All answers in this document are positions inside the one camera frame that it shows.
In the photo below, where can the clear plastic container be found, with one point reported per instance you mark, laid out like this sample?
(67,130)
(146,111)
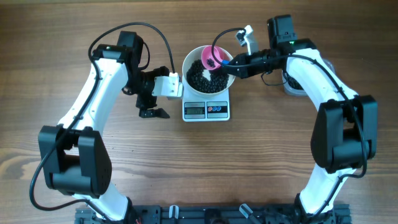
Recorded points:
(306,76)

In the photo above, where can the white digital kitchen scale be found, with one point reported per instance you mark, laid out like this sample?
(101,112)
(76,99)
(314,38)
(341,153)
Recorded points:
(203,107)

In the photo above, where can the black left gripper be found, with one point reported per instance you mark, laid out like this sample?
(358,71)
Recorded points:
(142,104)

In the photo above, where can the black beans in scoop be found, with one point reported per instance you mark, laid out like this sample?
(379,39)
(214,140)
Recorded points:
(210,63)

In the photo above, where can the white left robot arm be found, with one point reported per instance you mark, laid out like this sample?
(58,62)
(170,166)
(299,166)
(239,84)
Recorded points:
(74,159)

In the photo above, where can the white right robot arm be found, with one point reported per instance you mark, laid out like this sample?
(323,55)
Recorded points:
(344,137)

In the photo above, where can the pink scoop with blue handle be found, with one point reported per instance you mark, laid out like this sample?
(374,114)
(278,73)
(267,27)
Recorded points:
(217,55)

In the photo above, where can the black beans in bowl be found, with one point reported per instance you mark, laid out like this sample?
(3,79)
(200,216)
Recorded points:
(195,77)

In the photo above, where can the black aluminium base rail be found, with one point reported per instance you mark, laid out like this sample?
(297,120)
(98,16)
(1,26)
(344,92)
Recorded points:
(273,213)

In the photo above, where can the white bowl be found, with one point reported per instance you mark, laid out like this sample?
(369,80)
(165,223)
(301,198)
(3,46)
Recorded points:
(194,55)

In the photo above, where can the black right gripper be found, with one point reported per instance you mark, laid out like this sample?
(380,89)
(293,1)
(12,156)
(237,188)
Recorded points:
(246,71)

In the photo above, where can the pile of black beans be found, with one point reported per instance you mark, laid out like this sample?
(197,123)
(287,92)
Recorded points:
(293,83)

